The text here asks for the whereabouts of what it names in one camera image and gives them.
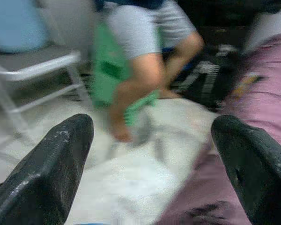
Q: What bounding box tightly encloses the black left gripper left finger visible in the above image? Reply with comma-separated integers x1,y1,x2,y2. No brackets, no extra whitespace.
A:
0,113,95,225

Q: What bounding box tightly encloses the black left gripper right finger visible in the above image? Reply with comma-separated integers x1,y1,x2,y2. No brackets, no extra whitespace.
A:
211,114,281,225

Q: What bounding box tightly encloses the purple duck print blanket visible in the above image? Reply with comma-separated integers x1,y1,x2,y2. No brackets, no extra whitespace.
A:
154,32,281,225

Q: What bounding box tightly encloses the black bag with white print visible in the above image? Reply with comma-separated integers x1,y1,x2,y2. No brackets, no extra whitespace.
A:
170,44,244,111

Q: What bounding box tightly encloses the green plastic stool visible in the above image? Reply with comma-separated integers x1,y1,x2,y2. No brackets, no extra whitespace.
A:
91,23,160,127

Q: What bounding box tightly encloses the person in grey shorts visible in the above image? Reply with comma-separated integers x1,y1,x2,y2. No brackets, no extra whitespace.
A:
93,0,205,143

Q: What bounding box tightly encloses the white metal chair frame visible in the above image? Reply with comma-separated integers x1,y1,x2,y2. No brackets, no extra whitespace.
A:
0,50,91,150

